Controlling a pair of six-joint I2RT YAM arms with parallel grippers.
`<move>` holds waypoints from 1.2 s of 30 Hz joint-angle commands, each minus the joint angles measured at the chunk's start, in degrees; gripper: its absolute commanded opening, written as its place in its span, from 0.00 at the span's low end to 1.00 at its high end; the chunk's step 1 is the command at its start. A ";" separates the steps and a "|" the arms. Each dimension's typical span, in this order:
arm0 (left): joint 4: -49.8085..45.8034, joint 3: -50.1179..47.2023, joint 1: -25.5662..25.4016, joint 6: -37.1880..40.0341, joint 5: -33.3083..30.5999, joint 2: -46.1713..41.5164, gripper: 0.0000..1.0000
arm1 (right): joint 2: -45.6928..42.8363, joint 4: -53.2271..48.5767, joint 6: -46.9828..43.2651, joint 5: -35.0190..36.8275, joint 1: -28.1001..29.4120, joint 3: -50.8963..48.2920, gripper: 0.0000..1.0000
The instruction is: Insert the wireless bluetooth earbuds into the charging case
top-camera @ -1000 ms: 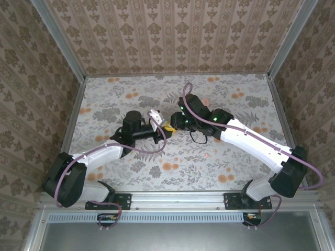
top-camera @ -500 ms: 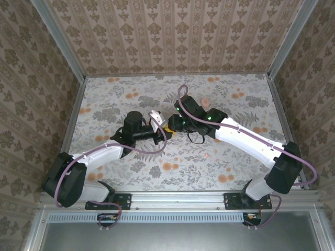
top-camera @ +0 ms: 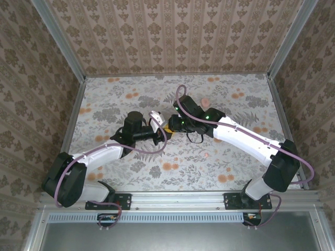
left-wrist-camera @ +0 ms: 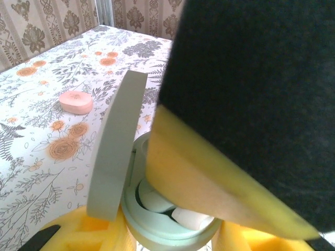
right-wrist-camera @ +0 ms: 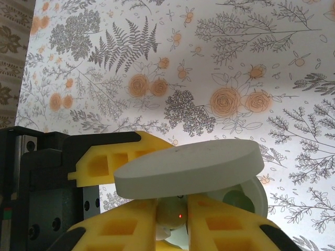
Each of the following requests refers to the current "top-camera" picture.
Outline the aluminium side rail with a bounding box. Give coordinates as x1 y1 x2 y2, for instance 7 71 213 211
266 74 310 190
49 77 87 193

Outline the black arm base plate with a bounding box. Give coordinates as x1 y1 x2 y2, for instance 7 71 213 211
224 192 273 211
85 192 132 211

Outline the slotted grey cable duct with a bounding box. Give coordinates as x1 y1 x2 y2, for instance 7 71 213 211
48 212 244 224

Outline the grey metal panel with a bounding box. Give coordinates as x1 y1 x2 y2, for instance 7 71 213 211
39 211 322 251

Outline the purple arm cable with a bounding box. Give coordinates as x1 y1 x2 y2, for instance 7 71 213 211
56 111 168 228
175 85 315 227

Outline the black connector box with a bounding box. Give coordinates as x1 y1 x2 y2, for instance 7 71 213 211
97 213 119 227
242 212 262 227

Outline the thin black cable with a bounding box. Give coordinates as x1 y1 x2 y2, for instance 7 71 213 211
186 130 205 144

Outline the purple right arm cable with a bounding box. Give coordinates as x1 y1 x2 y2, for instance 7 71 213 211
175 85 315 227

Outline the aluminium mounting rail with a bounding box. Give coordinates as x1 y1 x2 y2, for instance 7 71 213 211
39 190 323 213

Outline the aluminium corner post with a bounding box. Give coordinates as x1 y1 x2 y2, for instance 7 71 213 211
268 0 319 79
30 0 87 82

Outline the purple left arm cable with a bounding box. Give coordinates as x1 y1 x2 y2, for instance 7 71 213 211
56 111 168 228

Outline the aluminium frame bar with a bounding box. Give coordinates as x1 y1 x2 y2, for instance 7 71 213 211
310 206 330 251
22 206 50 251

